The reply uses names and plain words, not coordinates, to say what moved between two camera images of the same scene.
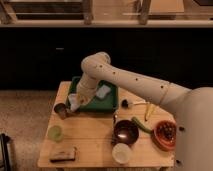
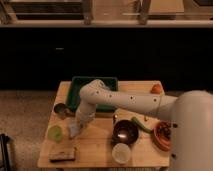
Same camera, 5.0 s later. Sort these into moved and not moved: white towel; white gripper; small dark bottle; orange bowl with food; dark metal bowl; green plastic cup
Moved: white towel; white gripper
Not moved: small dark bottle; dark metal bowl; green plastic cup; orange bowl with food
